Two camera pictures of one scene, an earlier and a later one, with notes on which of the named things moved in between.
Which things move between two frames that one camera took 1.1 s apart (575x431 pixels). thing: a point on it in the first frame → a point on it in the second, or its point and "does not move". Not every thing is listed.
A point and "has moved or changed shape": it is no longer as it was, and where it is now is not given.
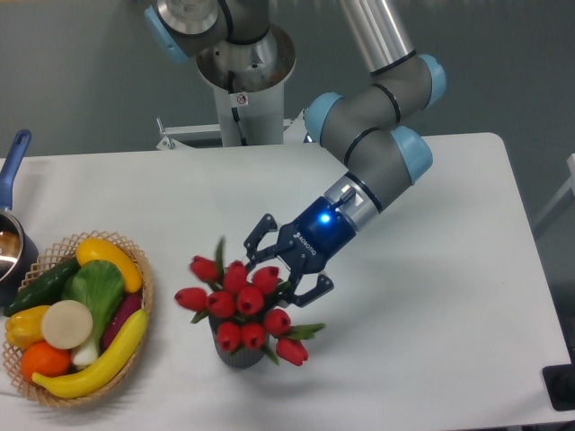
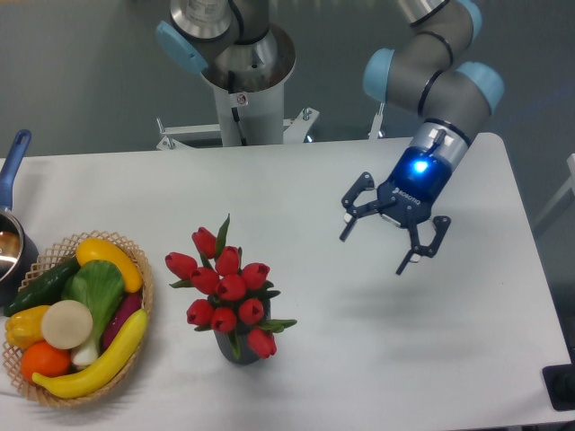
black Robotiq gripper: x=310 y=244 → x=406 y=197
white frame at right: x=570 y=186 does not move
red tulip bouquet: x=234 y=298 has moved or changed shape
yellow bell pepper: x=23 y=327 does not move
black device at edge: x=560 y=382 does not move
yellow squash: x=97 y=250 does not move
